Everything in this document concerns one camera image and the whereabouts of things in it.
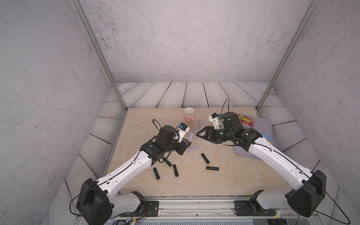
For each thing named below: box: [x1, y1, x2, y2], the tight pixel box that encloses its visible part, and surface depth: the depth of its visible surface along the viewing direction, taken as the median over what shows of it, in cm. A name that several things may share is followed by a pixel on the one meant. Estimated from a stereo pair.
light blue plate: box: [258, 131, 278, 149], surface depth 101 cm
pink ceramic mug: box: [183, 106, 195, 124], surface depth 107 cm
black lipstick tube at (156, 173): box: [152, 167, 161, 180], surface depth 86 cm
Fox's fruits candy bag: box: [238, 112, 255, 129], surface depth 110 cm
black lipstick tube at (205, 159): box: [200, 152, 210, 165], surface depth 93 cm
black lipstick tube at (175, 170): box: [172, 164, 179, 178], surface depth 88 cm
